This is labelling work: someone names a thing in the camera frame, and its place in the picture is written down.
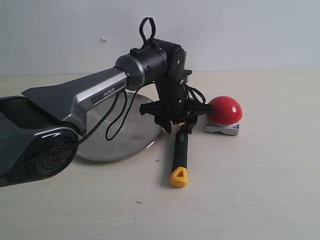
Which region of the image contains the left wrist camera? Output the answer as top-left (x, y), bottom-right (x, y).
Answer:
top-left (183, 69), bottom-right (193, 84)

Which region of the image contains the round steel plate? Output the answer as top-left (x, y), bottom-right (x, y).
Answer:
top-left (76, 92), bottom-right (162, 162)

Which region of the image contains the black yellow claw hammer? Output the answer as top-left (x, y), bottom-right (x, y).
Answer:
top-left (170, 123), bottom-right (189, 188)

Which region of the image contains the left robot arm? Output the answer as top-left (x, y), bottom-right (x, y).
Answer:
top-left (0, 38), bottom-right (213, 187)

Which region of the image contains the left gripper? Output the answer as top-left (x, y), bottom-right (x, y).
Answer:
top-left (139, 76), bottom-right (213, 134)

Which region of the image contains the red dome push button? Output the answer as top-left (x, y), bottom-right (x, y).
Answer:
top-left (204, 95), bottom-right (243, 136)

